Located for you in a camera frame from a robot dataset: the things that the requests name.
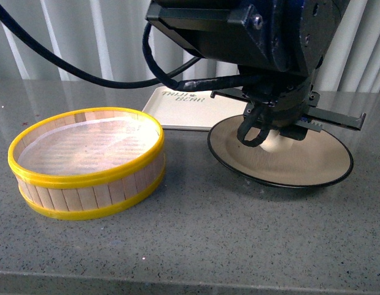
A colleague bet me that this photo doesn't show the beige plate with black rim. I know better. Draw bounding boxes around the beige plate with black rim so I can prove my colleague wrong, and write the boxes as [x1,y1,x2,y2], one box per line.
[208,115,354,188]

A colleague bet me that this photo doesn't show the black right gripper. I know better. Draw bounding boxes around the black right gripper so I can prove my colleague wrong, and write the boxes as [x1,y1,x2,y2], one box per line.
[211,71,366,141]

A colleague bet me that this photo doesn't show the white steamer liner cloth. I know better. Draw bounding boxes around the white steamer liner cloth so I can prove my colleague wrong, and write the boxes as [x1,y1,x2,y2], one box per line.
[18,117,160,175]

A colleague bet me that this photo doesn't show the white steamed bun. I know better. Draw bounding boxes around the white steamed bun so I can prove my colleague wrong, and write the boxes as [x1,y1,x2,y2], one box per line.
[260,130,285,153]

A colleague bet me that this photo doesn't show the grey pleated curtain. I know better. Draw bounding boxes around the grey pleated curtain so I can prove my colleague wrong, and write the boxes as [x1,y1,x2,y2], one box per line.
[0,1,380,93]

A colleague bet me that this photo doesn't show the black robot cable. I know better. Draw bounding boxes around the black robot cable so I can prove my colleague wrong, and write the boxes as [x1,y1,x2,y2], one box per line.
[0,0,270,148]

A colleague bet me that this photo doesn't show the yellow rimmed bamboo steamer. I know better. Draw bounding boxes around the yellow rimmed bamboo steamer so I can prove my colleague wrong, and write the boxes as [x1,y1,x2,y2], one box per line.
[7,107,166,220]

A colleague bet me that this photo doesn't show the white bear print tray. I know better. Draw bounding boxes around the white bear print tray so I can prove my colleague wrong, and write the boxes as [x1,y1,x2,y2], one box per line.
[142,87,247,131]

